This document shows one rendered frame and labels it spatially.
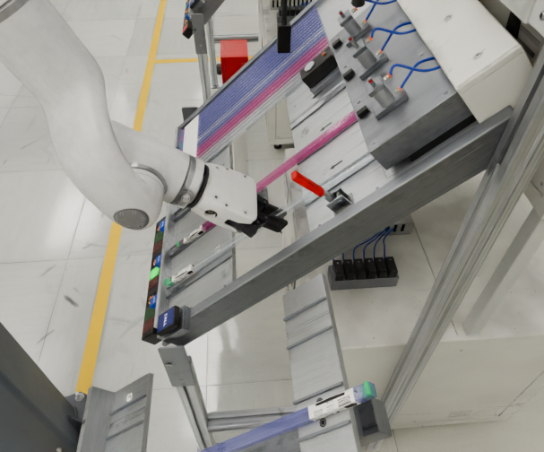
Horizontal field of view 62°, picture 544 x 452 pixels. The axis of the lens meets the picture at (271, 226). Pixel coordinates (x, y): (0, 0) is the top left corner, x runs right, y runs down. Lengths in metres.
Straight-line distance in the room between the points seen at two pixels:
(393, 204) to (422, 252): 0.55
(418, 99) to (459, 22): 0.11
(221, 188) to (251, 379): 1.03
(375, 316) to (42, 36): 0.83
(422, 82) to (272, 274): 0.37
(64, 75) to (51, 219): 1.74
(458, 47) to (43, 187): 2.14
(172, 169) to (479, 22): 0.45
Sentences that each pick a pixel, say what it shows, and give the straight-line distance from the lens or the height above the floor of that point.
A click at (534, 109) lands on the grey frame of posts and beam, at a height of 1.23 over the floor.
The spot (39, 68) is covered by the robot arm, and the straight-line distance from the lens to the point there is 0.61.
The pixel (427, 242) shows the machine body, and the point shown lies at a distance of 1.24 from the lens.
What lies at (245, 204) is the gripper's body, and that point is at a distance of 0.73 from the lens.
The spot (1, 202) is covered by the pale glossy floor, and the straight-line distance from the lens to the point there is 2.52.
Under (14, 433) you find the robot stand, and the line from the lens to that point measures 1.43.
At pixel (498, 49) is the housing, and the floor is 1.27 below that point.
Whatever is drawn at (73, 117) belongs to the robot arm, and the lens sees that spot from 0.61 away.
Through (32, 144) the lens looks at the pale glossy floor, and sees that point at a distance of 2.82.
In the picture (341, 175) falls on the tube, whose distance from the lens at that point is 0.73.
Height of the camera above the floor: 1.52
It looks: 48 degrees down
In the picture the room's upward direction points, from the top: straight up
